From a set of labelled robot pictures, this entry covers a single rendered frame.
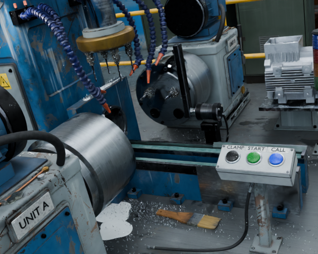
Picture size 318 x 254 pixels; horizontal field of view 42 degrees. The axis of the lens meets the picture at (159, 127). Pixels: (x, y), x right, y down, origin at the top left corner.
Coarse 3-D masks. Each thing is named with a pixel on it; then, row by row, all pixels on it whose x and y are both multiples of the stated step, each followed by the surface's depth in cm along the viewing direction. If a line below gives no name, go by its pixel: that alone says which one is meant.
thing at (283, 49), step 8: (272, 40) 155; (280, 40) 156; (288, 40) 154; (296, 40) 153; (264, 48) 150; (272, 48) 149; (280, 48) 147; (288, 48) 146; (296, 48) 145; (272, 56) 150; (280, 56) 149; (288, 56) 147; (296, 56) 146
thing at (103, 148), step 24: (72, 120) 109; (96, 120) 109; (48, 144) 101; (72, 144) 99; (96, 144) 102; (120, 144) 108; (96, 168) 99; (120, 168) 106; (96, 192) 100; (96, 216) 106
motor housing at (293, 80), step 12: (300, 60) 146; (312, 60) 144; (264, 72) 150; (288, 72) 147; (300, 72) 145; (312, 72) 143; (276, 84) 149; (288, 84) 147; (300, 84) 147; (312, 84) 144; (288, 96) 154; (300, 96) 152
